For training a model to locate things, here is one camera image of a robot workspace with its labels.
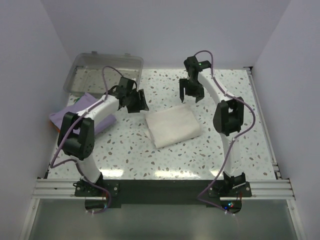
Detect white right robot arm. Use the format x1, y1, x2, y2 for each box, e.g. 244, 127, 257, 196
179, 56, 246, 189

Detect folded purple t-shirt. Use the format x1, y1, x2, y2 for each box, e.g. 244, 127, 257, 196
49, 92, 117, 135

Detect aluminium front rail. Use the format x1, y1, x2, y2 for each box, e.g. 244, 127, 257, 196
32, 179, 295, 200

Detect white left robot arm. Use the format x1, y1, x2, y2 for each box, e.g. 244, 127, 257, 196
50, 77, 149, 184

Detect white Coca-Cola t-shirt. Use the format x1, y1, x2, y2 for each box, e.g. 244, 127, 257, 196
145, 104, 202, 149

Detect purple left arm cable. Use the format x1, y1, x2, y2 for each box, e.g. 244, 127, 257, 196
49, 65, 127, 215

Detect folded orange and teal clothes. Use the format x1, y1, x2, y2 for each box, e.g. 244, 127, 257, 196
48, 120, 61, 133

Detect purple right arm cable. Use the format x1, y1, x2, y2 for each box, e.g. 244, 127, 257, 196
196, 50, 256, 208

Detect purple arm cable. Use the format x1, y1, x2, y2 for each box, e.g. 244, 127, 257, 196
196, 50, 256, 208
49, 65, 127, 215

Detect clear plastic storage bin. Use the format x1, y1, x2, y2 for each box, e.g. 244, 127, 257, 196
63, 52, 144, 99

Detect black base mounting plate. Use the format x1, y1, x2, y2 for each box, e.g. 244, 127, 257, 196
73, 179, 252, 213

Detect aluminium rail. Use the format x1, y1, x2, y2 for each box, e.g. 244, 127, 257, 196
244, 66, 283, 180
32, 179, 295, 200

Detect aluminium right side rail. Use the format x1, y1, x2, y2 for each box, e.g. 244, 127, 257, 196
244, 66, 283, 180

